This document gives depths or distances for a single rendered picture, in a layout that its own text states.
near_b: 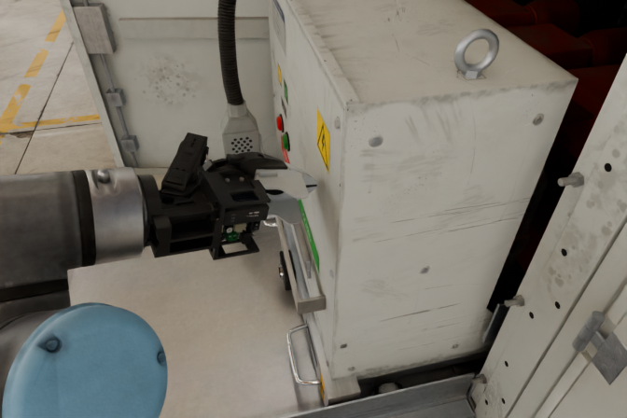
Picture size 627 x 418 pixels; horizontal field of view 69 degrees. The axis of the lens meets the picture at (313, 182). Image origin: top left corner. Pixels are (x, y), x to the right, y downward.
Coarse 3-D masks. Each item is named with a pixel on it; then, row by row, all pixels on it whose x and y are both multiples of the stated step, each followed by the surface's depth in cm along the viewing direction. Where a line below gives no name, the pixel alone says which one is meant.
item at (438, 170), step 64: (320, 0) 59; (384, 0) 59; (448, 0) 59; (384, 64) 44; (448, 64) 44; (512, 64) 44; (384, 128) 41; (448, 128) 42; (512, 128) 44; (384, 192) 46; (448, 192) 48; (512, 192) 50; (384, 256) 52; (448, 256) 55; (384, 320) 61; (448, 320) 64
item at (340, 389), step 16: (288, 224) 93; (288, 240) 90; (304, 288) 81; (304, 320) 81; (320, 352) 71; (320, 368) 69; (336, 384) 67; (352, 384) 67; (336, 400) 67; (352, 400) 68
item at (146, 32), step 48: (96, 0) 94; (144, 0) 94; (192, 0) 94; (240, 0) 94; (96, 48) 98; (144, 48) 101; (192, 48) 101; (240, 48) 101; (96, 96) 105; (144, 96) 108; (192, 96) 108; (144, 144) 117
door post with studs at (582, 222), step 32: (608, 96) 39; (608, 128) 40; (608, 160) 40; (576, 192) 45; (608, 192) 40; (576, 224) 45; (608, 224) 41; (544, 256) 51; (576, 256) 45; (544, 288) 51; (576, 288) 46; (512, 320) 59; (544, 320) 52; (512, 352) 59; (480, 384) 70; (512, 384) 60; (480, 416) 71
